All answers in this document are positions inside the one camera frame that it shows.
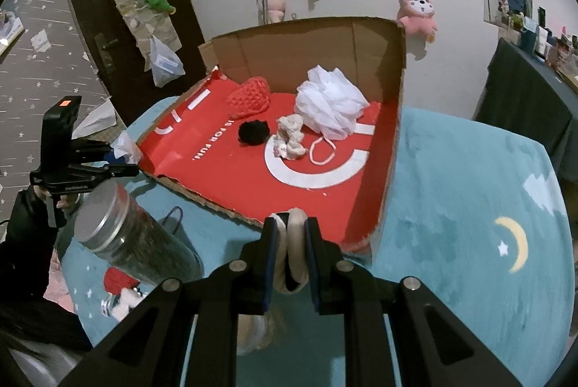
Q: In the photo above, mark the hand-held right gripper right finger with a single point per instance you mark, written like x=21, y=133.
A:
x=311, y=269

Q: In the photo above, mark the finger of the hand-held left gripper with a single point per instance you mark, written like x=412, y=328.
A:
x=122, y=170
x=92, y=150

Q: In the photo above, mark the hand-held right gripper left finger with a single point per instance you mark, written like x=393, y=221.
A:
x=270, y=269

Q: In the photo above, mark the white fluffy plush cloth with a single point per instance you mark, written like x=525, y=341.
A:
x=293, y=242

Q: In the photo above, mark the cardboard box with red inside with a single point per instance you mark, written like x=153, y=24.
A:
x=316, y=206

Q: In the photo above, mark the cream crocheted scrunchie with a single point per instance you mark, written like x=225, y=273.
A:
x=291, y=138

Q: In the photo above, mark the black scrunchie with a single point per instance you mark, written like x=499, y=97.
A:
x=253, y=132

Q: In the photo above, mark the coral mesh bath pouf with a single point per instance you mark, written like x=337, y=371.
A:
x=248, y=98

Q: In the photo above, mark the white mesh bath pouf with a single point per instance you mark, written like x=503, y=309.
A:
x=329, y=102

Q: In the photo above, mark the person's left hand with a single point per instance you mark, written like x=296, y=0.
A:
x=71, y=204

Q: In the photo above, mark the white paper sheet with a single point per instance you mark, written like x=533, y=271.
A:
x=97, y=118

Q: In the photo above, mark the glass jar with metal lid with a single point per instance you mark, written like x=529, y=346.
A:
x=135, y=242

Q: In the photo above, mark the red knitted sock with label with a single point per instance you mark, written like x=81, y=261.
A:
x=118, y=278

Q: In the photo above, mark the clear plastic bag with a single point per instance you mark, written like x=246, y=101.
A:
x=165, y=66

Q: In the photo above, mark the pink bed sheet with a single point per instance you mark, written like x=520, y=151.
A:
x=58, y=278

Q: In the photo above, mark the hanging fabric organiser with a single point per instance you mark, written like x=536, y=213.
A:
x=135, y=12

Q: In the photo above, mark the teal star blanket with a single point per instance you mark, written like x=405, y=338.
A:
x=451, y=211

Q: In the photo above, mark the person's dark clothing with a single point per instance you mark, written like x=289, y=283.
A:
x=36, y=333

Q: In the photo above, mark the pink plush toy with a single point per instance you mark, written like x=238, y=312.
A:
x=276, y=1

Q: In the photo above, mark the desk with dark cloth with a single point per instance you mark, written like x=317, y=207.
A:
x=514, y=98

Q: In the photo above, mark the row of desk clutter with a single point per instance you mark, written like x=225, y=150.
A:
x=555, y=48

